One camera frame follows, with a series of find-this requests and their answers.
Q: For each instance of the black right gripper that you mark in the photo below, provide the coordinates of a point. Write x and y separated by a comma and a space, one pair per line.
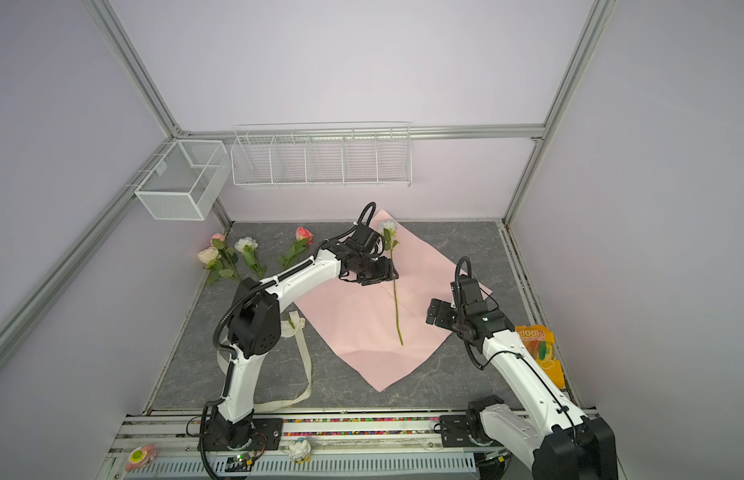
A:
442, 319

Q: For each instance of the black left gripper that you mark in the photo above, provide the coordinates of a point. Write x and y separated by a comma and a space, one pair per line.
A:
387, 269

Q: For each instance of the white fake rose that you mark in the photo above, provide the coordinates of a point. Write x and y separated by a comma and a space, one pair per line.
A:
247, 247
388, 229

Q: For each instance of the red pink fake rose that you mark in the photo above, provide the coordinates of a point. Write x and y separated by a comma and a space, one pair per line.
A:
303, 239

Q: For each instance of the pink purple wrapping paper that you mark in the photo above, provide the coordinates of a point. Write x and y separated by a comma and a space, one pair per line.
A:
380, 330

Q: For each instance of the cream fake rose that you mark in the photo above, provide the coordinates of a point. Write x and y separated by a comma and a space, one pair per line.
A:
210, 261

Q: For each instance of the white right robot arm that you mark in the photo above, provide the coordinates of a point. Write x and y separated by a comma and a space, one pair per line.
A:
557, 440

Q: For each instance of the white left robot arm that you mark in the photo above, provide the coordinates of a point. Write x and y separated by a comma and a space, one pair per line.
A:
252, 327

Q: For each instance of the yellow snack bag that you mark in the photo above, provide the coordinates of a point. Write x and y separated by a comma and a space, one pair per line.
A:
540, 343

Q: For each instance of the cream printed ribbon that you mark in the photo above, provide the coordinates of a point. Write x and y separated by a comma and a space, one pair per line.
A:
293, 325

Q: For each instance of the white mesh box basket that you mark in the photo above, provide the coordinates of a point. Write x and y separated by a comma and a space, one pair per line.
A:
186, 180

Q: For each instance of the white crumpled toy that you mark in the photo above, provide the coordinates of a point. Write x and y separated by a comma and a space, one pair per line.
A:
299, 451

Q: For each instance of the pink green round toy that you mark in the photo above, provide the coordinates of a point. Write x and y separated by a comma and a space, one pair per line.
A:
141, 456

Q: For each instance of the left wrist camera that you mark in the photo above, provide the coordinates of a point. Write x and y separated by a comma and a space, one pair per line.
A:
364, 238

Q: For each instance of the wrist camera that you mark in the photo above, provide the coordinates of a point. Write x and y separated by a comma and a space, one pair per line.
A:
467, 294
364, 238

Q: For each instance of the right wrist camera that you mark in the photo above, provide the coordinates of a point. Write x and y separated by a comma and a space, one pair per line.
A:
467, 294

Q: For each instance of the white wire shelf basket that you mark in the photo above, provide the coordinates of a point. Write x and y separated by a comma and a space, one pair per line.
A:
322, 154

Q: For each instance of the front rail base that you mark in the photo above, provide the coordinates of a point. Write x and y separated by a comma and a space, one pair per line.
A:
372, 444

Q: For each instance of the aluminium enclosure frame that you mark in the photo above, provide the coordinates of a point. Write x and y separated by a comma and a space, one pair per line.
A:
26, 316

